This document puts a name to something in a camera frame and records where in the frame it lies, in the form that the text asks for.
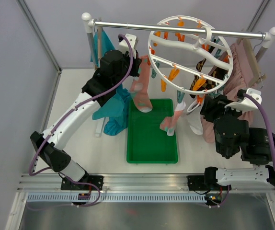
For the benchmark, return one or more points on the wooden left clip hanger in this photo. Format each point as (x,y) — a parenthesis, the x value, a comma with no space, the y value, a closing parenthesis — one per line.
(99,45)

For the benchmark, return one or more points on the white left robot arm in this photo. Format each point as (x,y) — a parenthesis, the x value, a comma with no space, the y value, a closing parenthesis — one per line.
(87,107)

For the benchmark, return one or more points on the metal clothes rack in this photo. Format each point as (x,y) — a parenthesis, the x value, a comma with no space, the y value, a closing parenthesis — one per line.
(266,38)

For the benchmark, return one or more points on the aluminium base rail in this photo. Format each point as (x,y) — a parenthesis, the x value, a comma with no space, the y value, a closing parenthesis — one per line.
(117,183)

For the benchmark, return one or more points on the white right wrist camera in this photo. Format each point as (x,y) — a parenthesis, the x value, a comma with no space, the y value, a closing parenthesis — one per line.
(244,104)

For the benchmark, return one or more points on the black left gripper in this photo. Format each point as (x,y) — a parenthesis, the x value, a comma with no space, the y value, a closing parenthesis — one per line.
(136,63)

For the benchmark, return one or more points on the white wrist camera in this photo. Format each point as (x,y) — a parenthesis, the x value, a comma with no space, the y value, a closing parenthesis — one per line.
(244,104)
(126,42)

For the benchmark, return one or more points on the white striped sock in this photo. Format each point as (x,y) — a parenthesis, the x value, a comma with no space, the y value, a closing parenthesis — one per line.
(194,118)

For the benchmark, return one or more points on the pink patterned sock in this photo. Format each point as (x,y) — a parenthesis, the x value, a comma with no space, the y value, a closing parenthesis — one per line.
(139,87)
(169,123)

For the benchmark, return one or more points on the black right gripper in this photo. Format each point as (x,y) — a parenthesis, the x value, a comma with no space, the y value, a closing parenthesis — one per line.
(212,105)

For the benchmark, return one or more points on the brown argyle sock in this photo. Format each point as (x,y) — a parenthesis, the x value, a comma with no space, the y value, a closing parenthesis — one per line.
(200,66)
(217,73)

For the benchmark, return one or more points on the white slotted cable duct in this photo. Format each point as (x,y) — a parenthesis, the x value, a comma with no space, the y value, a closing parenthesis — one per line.
(116,197)

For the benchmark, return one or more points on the green plastic tray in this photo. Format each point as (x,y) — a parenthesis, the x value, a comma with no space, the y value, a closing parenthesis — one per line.
(146,142)

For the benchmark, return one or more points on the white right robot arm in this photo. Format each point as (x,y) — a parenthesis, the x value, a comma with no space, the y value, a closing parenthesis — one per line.
(232,135)

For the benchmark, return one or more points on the teal cloth on hanger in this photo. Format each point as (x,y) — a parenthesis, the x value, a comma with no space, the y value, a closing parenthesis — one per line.
(116,109)

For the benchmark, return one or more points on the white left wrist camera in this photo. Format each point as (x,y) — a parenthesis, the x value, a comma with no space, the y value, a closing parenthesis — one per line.
(126,42)

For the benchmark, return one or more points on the wooden clip hanger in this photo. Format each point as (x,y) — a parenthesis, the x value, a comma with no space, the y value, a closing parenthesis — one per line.
(252,62)
(99,45)

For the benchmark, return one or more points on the wooden right clip hanger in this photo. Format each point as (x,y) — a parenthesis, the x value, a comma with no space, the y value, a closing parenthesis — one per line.
(252,62)

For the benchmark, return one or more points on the pink pleated skirt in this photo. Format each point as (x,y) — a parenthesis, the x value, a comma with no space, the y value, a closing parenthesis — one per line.
(241,75)

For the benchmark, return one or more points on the white round clip hanger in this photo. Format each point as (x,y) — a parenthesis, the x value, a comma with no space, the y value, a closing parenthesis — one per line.
(190,55)

